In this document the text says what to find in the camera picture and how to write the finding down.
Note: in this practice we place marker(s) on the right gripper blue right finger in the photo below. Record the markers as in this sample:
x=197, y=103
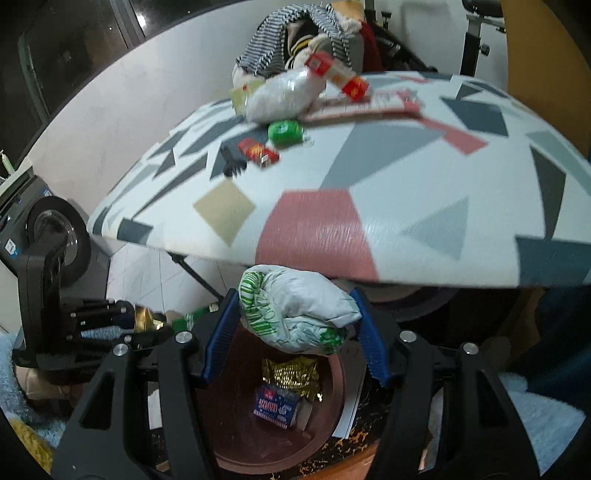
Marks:
x=374, y=348

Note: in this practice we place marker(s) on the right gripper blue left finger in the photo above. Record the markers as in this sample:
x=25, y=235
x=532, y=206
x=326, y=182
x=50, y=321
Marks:
x=217, y=330

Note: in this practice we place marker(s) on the white green plastic bag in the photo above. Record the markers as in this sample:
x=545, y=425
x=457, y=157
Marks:
x=296, y=312

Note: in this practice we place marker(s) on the black plastic fork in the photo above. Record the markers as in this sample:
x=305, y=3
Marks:
x=232, y=167

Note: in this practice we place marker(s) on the red capped clear tube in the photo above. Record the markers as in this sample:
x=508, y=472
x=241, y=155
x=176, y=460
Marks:
x=258, y=153

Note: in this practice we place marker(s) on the brown round trash bin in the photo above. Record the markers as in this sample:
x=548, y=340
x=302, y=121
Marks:
x=246, y=444

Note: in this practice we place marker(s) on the gold foil wrapper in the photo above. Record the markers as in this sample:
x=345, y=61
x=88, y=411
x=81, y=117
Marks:
x=299, y=375

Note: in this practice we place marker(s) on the blue red snack box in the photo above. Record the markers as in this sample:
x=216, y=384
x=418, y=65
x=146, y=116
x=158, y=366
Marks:
x=277, y=406

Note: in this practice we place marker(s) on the geometric patterned tablecloth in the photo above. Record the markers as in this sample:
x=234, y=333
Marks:
x=479, y=190

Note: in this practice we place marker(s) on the light blue fluffy sleeve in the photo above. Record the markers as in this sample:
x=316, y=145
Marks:
x=550, y=424

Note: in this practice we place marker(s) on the clear bag of white stuff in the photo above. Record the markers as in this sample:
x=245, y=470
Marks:
x=284, y=97

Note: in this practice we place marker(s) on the flat clear red package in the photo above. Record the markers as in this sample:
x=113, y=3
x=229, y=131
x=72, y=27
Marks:
x=381, y=102

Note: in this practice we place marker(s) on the red white carton box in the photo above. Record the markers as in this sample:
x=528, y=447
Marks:
x=338, y=74

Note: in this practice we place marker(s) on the striped black white garment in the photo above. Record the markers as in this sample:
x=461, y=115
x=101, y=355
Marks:
x=283, y=34

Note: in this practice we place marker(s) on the black exercise bike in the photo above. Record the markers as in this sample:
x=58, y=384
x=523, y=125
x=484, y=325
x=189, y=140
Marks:
x=433, y=37

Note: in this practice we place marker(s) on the black folding table frame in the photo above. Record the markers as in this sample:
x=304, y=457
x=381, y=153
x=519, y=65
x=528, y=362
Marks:
x=180, y=260

